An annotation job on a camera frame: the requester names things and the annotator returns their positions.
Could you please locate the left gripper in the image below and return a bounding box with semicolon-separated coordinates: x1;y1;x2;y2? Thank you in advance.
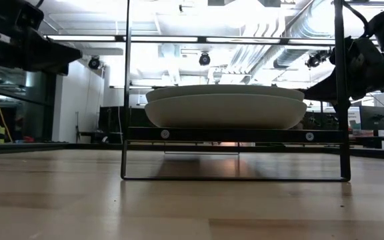
0;9;83;76

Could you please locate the black partition panel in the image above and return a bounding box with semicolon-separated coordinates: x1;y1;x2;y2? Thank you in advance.
98;105;149;134

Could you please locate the black metal shelf rack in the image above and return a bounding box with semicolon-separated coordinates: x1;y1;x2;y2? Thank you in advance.
121;0;351;183

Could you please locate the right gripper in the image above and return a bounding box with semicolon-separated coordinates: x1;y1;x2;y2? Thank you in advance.
299;36;384;103

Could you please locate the large deep white plate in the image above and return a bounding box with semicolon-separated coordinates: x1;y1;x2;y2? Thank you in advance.
145;83;305;103

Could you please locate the wide white plate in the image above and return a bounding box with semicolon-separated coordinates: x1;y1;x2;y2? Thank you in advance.
144;93;308;131

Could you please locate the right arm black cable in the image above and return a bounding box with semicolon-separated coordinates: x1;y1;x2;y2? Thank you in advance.
341;0;370;38

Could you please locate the overhead light strip rail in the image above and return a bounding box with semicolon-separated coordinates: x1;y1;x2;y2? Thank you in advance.
45;34;384;46

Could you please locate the thin black tripod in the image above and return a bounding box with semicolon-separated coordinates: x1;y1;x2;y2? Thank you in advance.
74;111;81;139

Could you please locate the black computer monitor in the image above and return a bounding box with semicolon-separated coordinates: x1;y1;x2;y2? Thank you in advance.
359;105;384;131

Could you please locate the black ceiling spotlight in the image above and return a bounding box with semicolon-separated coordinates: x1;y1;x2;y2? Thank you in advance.
305;49;333;69

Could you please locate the round black ceiling camera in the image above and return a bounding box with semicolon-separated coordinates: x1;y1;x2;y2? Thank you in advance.
87;55;101;70
198;52;211;67

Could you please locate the white sign board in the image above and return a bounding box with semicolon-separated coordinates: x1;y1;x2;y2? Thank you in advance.
347;107;362;129

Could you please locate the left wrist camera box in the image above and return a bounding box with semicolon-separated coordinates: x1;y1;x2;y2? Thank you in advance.
7;0;45;33

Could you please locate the dark glass cabinet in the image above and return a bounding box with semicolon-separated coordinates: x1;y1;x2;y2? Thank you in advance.
0;65;57;144

